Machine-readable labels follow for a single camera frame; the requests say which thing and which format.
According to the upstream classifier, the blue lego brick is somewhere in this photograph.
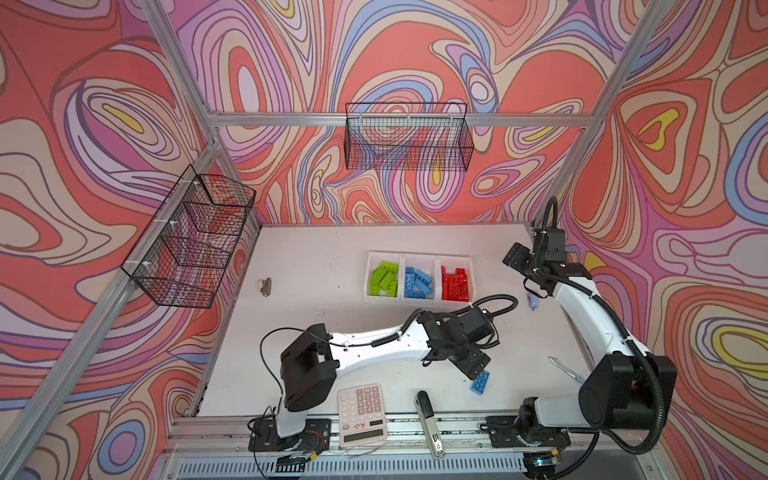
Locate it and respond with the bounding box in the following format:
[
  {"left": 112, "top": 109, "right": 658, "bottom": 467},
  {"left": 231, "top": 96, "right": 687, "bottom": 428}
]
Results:
[
  {"left": 470, "top": 371, "right": 490, "bottom": 395},
  {"left": 414, "top": 269, "right": 433, "bottom": 289},
  {"left": 404, "top": 267, "right": 417, "bottom": 298}
]

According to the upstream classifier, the green lego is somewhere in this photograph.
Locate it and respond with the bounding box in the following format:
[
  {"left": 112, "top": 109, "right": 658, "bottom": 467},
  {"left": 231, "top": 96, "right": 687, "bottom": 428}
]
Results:
[{"left": 387, "top": 281, "right": 398, "bottom": 298}]

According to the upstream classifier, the green lego brick glossy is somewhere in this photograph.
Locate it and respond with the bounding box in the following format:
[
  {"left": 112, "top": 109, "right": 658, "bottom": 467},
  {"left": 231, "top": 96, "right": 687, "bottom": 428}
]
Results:
[{"left": 369, "top": 267, "right": 394, "bottom": 296}]

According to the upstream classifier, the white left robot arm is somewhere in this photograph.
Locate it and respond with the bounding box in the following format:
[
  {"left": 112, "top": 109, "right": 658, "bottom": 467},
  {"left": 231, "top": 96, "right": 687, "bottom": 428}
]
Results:
[{"left": 273, "top": 306, "right": 499, "bottom": 439}]

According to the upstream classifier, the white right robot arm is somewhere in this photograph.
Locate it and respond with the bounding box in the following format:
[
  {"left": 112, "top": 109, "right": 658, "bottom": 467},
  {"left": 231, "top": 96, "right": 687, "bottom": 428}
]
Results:
[{"left": 503, "top": 226, "right": 678, "bottom": 455}]

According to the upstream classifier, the light blue small stapler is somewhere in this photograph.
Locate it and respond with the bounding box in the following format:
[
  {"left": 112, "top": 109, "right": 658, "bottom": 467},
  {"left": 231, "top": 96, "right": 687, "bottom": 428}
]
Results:
[{"left": 527, "top": 293, "right": 539, "bottom": 311}]

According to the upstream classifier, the black silver stapler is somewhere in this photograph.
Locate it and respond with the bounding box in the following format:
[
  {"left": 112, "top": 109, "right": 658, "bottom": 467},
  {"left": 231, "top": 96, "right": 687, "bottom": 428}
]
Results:
[{"left": 415, "top": 390, "right": 446, "bottom": 460}]

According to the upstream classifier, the white container right compartment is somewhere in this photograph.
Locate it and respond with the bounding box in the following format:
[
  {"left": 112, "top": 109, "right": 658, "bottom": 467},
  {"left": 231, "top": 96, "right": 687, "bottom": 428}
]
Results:
[{"left": 437, "top": 255, "right": 475, "bottom": 307}]

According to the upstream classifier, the white container compartment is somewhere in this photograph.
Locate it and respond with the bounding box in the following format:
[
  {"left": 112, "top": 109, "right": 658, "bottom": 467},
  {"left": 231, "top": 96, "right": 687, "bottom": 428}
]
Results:
[
  {"left": 437, "top": 255, "right": 475, "bottom": 307},
  {"left": 363, "top": 251, "right": 404, "bottom": 305}
]

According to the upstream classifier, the silver pen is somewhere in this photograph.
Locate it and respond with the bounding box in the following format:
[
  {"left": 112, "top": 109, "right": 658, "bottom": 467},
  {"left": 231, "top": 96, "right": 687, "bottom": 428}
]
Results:
[{"left": 548, "top": 356, "right": 585, "bottom": 384}]

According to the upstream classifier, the white container left compartment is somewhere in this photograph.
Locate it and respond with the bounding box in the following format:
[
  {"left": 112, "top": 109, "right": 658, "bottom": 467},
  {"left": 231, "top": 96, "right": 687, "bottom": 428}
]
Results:
[{"left": 363, "top": 251, "right": 404, "bottom": 305}]

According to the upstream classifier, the white pink calculator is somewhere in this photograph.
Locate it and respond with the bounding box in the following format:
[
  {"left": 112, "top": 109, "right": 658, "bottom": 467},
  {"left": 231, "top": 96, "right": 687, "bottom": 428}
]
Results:
[{"left": 338, "top": 384, "right": 388, "bottom": 449}]

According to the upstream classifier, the olive small object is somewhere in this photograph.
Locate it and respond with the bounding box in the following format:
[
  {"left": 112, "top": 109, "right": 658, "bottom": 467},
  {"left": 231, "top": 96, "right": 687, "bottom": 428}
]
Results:
[{"left": 259, "top": 278, "right": 272, "bottom": 297}]

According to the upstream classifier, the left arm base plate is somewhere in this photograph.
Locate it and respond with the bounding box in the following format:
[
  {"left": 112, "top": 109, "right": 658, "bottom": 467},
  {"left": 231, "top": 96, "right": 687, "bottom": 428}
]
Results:
[{"left": 247, "top": 415, "right": 332, "bottom": 453}]

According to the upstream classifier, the black wire basket back wall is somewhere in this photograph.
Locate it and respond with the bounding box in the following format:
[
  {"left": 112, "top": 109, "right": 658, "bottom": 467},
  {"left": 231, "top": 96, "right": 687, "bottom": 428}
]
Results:
[{"left": 344, "top": 101, "right": 475, "bottom": 173}]

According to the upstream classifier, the black wire basket wall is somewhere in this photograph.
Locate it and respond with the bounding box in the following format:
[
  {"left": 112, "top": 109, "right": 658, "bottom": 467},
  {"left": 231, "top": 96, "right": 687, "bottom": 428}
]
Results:
[
  {"left": 344, "top": 101, "right": 475, "bottom": 173},
  {"left": 121, "top": 166, "right": 256, "bottom": 309}
]

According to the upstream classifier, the black wire basket left wall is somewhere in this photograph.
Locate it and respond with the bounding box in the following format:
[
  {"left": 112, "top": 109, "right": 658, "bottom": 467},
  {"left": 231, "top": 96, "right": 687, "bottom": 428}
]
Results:
[{"left": 121, "top": 166, "right": 256, "bottom": 309}]

